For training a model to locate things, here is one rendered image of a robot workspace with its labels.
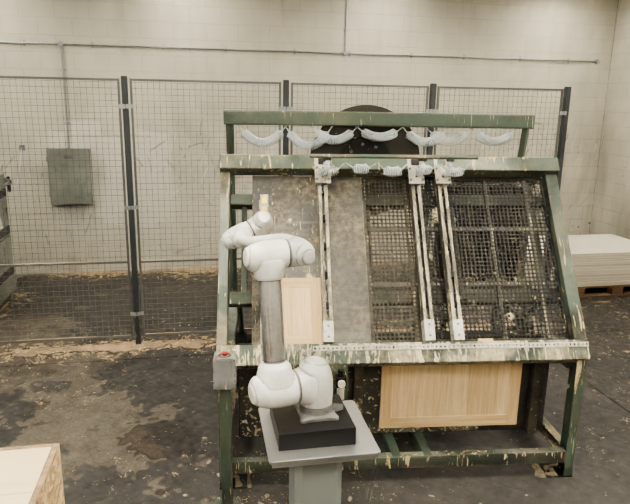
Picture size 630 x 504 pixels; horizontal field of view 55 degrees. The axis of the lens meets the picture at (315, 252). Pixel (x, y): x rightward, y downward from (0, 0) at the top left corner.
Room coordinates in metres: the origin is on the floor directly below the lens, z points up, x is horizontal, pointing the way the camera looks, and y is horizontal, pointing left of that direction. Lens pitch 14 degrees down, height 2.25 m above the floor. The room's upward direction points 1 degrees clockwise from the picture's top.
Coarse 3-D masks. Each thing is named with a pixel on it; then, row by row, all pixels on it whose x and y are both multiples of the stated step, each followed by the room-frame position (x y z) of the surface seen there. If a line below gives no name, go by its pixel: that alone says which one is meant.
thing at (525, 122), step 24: (240, 120) 4.27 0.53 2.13; (264, 120) 4.29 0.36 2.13; (288, 120) 4.30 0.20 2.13; (312, 120) 4.32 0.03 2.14; (336, 120) 4.33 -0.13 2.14; (360, 120) 4.35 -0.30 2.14; (384, 120) 4.36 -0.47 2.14; (408, 120) 4.38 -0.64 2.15; (432, 120) 4.39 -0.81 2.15; (456, 120) 4.41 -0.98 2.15; (480, 120) 4.42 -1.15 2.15; (504, 120) 4.44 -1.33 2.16; (528, 120) 4.45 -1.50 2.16; (240, 312) 3.64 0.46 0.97; (528, 312) 3.86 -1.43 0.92
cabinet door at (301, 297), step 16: (288, 288) 3.50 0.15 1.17; (304, 288) 3.51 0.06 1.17; (320, 288) 3.51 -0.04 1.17; (288, 304) 3.44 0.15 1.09; (304, 304) 3.45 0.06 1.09; (320, 304) 3.46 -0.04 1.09; (288, 320) 3.39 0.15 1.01; (304, 320) 3.40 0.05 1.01; (320, 320) 3.40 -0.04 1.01; (288, 336) 3.34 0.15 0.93; (304, 336) 3.34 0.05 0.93; (320, 336) 3.35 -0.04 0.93
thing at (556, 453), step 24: (504, 312) 4.46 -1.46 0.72; (240, 336) 3.89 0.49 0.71; (528, 336) 4.02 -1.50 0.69; (552, 336) 3.78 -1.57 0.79; (576, 360) 3.40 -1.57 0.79; (240, 384) 3.46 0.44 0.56; (360, 384) 3.46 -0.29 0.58; (528, 384) 3.62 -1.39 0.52; (576, 384) 3.40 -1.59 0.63; (240, 408) 3.46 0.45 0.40; (360, 408) 3.46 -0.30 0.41; (528, 408) 3.58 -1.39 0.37; (576, 408) 3.40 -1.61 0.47; (240, 432) 3.46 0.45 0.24; (384, 432) 3.54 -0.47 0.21; (528, 432) 3.56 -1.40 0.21; (552, 432) 3.62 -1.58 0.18; (576, 432) 3.40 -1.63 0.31; (264, 456) 3.29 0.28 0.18; (384, 456) 3.31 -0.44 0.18; (408, 456) 3.31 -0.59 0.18; (432, 456) 3.32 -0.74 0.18; (456, 456) 3.34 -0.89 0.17; (480, 456) 3.35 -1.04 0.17; (504, 456) 3.36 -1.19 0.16; (528, 456) 3.38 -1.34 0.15; (552, 456) 3.39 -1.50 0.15
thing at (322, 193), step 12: (324, 168) 3.73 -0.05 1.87; (324, 180) 3.81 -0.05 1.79; (324, 192) 3.81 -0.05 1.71; (324, 204) 3.78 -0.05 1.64; (324, 216) 3.72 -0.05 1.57; (324, 228) 3.71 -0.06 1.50; (324, 240) 3.67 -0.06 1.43; (324, 252) 3.62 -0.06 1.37; (324, 264) 3.58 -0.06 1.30; (324, 276) 3.50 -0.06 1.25; (324, 288) 3.46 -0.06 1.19; (324, 300) 3.42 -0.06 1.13; (324, 312) 3.38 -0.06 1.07; (324, 324) 3.34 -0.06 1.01; (324, 336) 3.30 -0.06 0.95
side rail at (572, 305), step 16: (544, 176) 4.04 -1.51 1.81; (544, 192) 4.02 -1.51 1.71; (560, 208) 3.91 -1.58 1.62; (560, 224) 3.84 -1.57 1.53; (560, 240) 3.78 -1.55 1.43; (560, 256) 3.72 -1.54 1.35; (560, 272) 3.69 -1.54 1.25; (576, 288) 3.61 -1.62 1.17; (560, 304) 3.64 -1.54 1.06; (576, 304) 3.55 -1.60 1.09; (576, 320) 3.50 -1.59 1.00; (576, 336) 3.44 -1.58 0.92
